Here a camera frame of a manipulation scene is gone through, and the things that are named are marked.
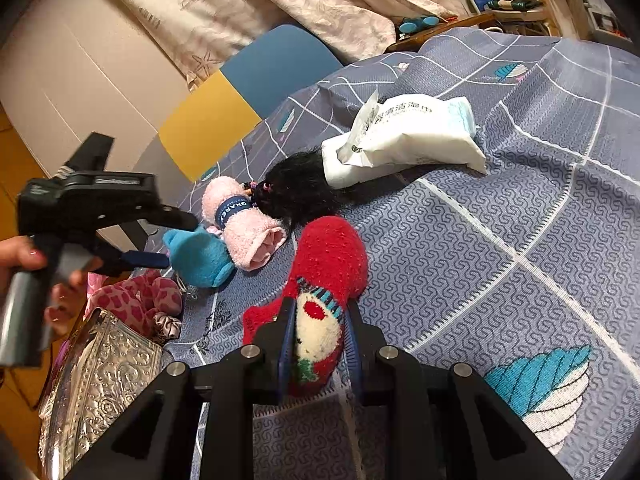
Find grey satin scrunchie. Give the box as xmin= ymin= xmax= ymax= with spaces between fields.
xmin=151 ymin=311 xmax=183 ymax=345

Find wooden wardrobe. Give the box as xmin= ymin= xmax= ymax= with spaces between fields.
xmin=0 ymin=105 xmax=76 ymax=241

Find ship print curtain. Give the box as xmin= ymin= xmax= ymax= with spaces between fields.
xmin=80 ymin=0 xmax=471 ymax=93

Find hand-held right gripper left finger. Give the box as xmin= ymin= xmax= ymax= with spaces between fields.
xmin=65 ymin=296 xmax=301 ymax=480

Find grey yellow blue chair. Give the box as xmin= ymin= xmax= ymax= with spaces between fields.
xmin=132 ymin=24 xmax=346 ymax=196

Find blue plush toy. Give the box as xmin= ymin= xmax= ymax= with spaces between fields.
xmin=162 ymin=225 xmax=237 ymax=288

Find green black tool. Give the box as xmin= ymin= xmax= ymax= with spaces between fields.
xmin=482 ymin=0 xmax=543 ymax=13

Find teal round objects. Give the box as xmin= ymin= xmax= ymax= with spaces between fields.
xmin=397 ymin=15 xmax=441 ymax=36

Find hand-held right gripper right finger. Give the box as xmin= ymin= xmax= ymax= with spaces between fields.
xmin=344 ymin=296 xmax=573 ymax=480

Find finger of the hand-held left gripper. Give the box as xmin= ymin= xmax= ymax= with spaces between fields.
xmin=147 ymin=203 xmax=199 ymax=233
xmin=92 ymin=242 xmax=171 ymax=276

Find wooden side table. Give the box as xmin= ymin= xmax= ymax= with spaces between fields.
xmin=385 ymin=12 xmax=496 ymax=53

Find pink spotted plush toy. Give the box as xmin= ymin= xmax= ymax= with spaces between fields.
xmin=85 ymin=270 xmax=183 ymax=338

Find ornate silver tissue box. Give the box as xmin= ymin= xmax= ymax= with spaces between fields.
xmin=39 ymin=307 xmax=166 ymax=480

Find person's left hand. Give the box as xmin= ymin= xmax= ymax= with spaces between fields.
xmin=0 ymin=236 xmax=103 ymax=337

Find black beaded wig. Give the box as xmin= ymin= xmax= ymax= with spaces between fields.
xmin=247 ymin=151 xmax=351 ymax=236

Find blue-grey grid tablecloth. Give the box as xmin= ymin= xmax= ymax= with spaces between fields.
xmin=165 ymin=27 xmax=640 ymax=480

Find red plush sock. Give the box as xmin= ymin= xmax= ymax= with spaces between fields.
xmin=242 ymin=215 xmax=370 ymax=398

